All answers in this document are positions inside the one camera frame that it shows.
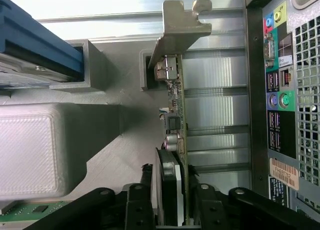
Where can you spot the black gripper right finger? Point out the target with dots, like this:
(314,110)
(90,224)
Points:
(207,210)

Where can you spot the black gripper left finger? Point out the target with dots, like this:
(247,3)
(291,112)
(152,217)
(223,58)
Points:
(136,207)

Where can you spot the grey printed parts rack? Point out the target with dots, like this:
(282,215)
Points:
(112,130)

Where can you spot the orange service tag sticker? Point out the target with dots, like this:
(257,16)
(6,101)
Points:
(283,173)

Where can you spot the green RAM stick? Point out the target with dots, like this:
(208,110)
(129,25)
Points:
(25,210)

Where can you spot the black and grey PC case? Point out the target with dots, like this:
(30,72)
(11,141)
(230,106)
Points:
(255,90)

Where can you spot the hard disk in blue caddy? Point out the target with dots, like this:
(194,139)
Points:
(37,35)

